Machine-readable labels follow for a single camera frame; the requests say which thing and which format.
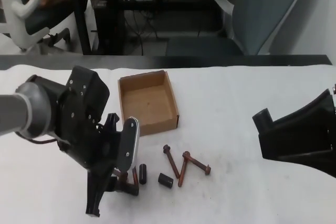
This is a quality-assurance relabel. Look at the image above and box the grey mesh-back office chair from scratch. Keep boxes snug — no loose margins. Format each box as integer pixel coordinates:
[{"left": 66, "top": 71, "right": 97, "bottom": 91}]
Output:
[{"left": 166, "top": 0, "right": 313, "bottom": 56}]

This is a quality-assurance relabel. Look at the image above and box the black cylindrical sleeve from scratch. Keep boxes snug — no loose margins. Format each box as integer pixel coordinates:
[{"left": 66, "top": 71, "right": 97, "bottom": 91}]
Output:
[
  {"left": 157, "top": 172, "right": 174, "bottom": 189},
  {"left": 121, "top": 183, "right": 139, "bottom": 197},
  {"left": 139, "top": 164, "right": 147, "bottom": 185}
]

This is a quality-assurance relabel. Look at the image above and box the open cardboard box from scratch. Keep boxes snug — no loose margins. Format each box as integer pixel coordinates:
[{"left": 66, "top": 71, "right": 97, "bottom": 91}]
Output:
[{"left": 117, "top": 69, "right": 180, "bottom": 145}]

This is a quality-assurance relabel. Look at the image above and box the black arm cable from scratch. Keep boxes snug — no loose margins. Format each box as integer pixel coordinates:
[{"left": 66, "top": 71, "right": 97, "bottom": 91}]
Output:
[{"left": 14, "top": 137, "right": 62, "bottom": 146}]

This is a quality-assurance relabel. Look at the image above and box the black desk frame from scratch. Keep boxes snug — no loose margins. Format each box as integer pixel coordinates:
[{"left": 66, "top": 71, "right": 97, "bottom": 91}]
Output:
[{"left": 68, "top": 0, "right": 169, "bottom": 56}]

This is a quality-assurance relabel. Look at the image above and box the white office chair dark seat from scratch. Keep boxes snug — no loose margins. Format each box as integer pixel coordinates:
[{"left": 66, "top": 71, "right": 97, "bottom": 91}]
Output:
[{"left": 0, "top": 0, "right": 72, "bottom": 51}]

